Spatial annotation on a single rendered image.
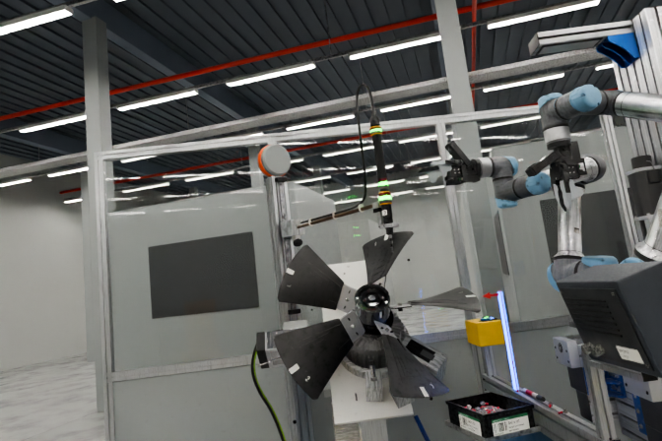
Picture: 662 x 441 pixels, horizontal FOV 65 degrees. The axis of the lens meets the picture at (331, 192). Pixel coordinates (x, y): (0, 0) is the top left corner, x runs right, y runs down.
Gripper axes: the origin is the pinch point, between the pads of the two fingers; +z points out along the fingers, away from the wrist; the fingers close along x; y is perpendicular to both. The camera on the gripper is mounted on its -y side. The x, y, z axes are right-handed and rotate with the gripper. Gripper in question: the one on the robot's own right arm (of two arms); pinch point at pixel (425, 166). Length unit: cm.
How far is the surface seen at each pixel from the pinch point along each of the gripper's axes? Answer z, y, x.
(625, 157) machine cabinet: -229, -32, 158
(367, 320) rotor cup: 29, 51, -3
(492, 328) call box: -23, 61, 15
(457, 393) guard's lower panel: -27, 94, 64
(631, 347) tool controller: -1, 57, -82
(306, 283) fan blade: 46, 37, 14
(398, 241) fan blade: 10.0, 25.3, 11.7
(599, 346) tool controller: -3, 58, -71
